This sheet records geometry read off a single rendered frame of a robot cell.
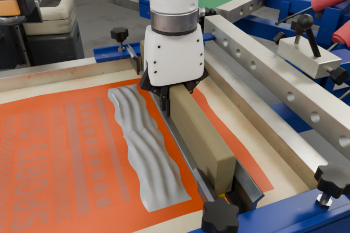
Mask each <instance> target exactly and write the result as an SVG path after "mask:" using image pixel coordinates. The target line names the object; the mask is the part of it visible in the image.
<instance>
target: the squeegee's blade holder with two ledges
mask: <svg viewBox="0 0 350 233"><path fill-rule="evenodd" d="M144 72H145V71H140V77H141V78H142V76H143V74H144ZM148 92H149V94H150V96H151V98H152V100H153V102H154V104H155V106H156V108H157V109H158V111H159V113H160V115H161V117H162V119H163V121H164V123H165V125H166V127H167V129H168V131H169V132H170V134H171V136H172V138H173V140H174V142H175V143H176V145H177V147H178V149H179V151H180V153H181V155H182V157H183V159H184V161H185V163H186V165H187V166H188V168H189V170H190V172H191V174H192V176H193V178H194V180H195V182H196V183H197V184H198V181H197V179H196V177H195V175H194V173H193V170H194V169H195V168H198V169H200V168H199V167H198V165H197V163H196V161H195V159H194V158H193V156H192V154H191V152H190V151H189V149H188V147H187V145H186V143H185V142H184V140H183V138H182V136H181V134H180V133H179V131H178V129H177V127H176V126H175V124H174V122H173V120H172V118H171V117H170V116H166V115H165V113H164V111H161V109H160V106H159V97H158V96H157V95H155V94H154V93H152V92H150V91H148Z"/></svg>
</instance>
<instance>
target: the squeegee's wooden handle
mask: <svg viewBox="0 0 350 233"><path fill-rule="evenodd" d="M144 41H145V40H142V41H140V52H141V65H142V70H143V71H144ZM167 95H168V97H169V99H170V117H171V118H172V120H173V122H174V124H175V126H176V127H177V129H178V131H179V133H180V134H181V136H182V138H183V140H184V142H185V143H186V145H187V147H188V149H189V151H190V152H191V154H192V156H193V158H194V159H195V161H196V163H197V165H198V167H199V168H200V170H202V171H203V172H204V173H205V175H206V177H207V179H208V180H209V182H210V184H211V186H212V187H213V189H214V191H215V193H216V194H217V195H220V194H223V193H226V192H229V191H231V188H232V182H233V176H234V169H235V163H236V156H235V155H234V153H233V152H232V151H231V149H230V148H229V147H228V145H227V144H226V142H225V141H224V140H223V138H222V137H221V136H220V134H219V133H218V132H217V130H216V129H215V127H214V126H213V125H212V123H211V122H210V120H209V119H208V117H207V116H206V115H205V113H204V112H203V111H202V109H201V108H200V107H199V105H198V104H197V102H196V101H195V100H194V98H193V97H192V95H191V94H190V93H189V91H188V90H187V89H186V87H185V86H184V85H183V83H182V82H181V83H175V84H170V85H168V92H167Z"/></svg>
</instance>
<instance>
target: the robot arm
mask: <svg viewBox="0 0 350 233"><path fill-rule="evenodd" d="M149 1H150V11H151V25H148V26H147V27H146V32H145V41H144V71H145V72H144V74H143V76H142V78H141V80H140V83H139V86H140V88H141V89H142V90H146V91H150V92H152V93H154V94H155V95H157V96H158V97H159V106H160V109H161V111H164V113H165V115H166V116H167V117H168V116H170V99H169V97H168V95H167V92H168V85H170V84H175V83H181V82H182V83H183V85H184V86H185V87H186V89H187V90H188V91H189V93H190V94H192V93H193V89H194V88H195V87H196V86H197V85H198V84H199V83H200V81H202V80H203V79H205V78H206V77H208V76H209V73H208V71H207V70H206V68H205V66H204V44H203V36H202V30H201V26H200V24H199V23H198V21H199V17H201V16H205V8H199V7H198V0H149Z"/></svg>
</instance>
